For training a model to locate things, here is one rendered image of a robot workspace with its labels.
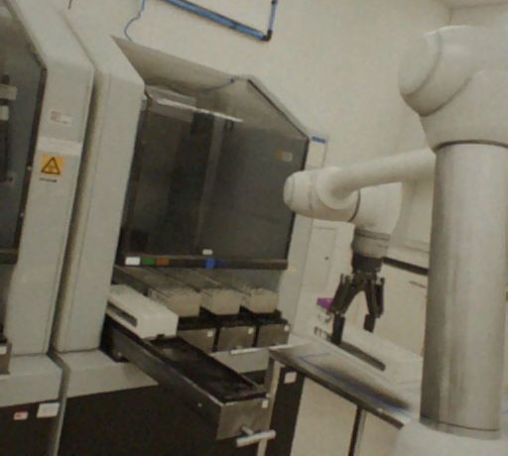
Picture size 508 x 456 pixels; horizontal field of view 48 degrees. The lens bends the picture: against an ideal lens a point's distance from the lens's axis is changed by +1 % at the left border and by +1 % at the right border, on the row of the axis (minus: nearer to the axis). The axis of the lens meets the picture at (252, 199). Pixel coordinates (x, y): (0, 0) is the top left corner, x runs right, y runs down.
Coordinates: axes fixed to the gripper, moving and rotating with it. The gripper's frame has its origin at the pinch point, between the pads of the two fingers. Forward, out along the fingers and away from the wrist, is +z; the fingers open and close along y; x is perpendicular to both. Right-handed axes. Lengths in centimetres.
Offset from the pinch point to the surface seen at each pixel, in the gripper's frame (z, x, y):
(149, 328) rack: 7.5, 28.1, -40.6
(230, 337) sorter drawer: 13.6, 36.0, -9.9
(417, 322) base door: 38, 115, 184
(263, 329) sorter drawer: 11.9, 37.2, 2.6
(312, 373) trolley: 9.5, 0.7, -10.4
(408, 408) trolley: 9.1, -20.3, -1.2
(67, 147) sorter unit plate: -33, 40, -64
